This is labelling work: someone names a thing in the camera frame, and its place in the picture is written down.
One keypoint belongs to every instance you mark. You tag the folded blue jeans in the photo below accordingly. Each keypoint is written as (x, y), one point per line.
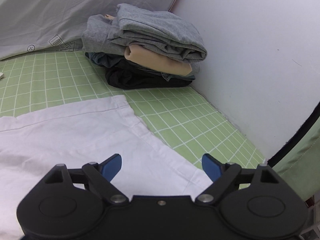
(102, 60)

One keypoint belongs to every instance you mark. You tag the grey printed quilt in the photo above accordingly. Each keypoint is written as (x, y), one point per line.
(62, 10)

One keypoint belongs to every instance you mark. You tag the folded grey hoodie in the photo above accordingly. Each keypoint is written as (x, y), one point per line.
(100, 35)

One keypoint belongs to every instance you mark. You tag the folded beige garment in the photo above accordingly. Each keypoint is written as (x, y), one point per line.
(155, 62)

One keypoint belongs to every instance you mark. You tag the folded black garment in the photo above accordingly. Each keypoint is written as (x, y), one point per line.
(135, 78)

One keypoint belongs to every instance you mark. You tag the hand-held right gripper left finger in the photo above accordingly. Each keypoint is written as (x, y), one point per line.
(112, 166)

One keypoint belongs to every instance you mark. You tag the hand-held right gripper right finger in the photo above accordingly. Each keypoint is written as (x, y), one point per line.
(211, 167)

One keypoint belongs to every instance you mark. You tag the white pants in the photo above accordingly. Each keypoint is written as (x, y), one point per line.
(75, 135)

